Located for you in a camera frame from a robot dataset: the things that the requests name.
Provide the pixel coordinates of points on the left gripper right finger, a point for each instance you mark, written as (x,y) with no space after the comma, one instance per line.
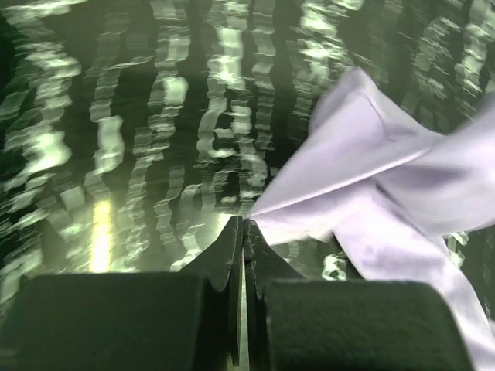
(294,323)

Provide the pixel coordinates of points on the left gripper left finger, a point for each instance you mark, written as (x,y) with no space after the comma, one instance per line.
(184,320)

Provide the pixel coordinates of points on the purple t shirt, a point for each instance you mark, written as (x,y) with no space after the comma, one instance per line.
(390,191)

